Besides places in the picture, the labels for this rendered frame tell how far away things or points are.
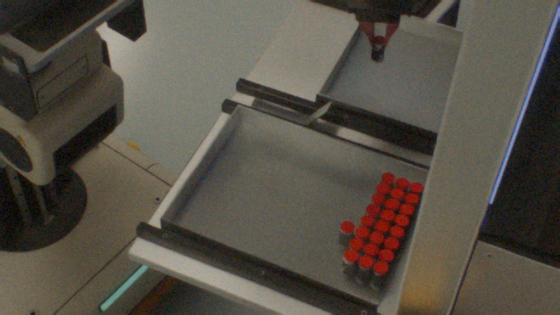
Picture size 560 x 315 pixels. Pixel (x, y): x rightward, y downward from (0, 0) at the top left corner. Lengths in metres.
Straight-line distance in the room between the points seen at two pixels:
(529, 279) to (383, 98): 0.63
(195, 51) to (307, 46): 1.34
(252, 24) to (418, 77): 1.50
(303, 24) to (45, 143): 0.52
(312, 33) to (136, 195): 0.72
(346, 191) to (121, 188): 0.91
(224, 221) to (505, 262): 0.51
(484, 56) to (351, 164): 0.66
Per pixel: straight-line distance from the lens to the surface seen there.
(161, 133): 2.60
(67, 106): 1.58
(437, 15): 1.78
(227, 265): 1.21
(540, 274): 0.91
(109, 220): 2.06
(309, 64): 1.52
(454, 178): 0.83
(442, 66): 1.55
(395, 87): 1.49
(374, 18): 1.37
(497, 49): 0.71
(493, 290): 0.95
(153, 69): 2.81
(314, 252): 1.25
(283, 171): 1.34
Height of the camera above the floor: 1.91
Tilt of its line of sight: 49 degrees down
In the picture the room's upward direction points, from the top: 2 degrees clockwise
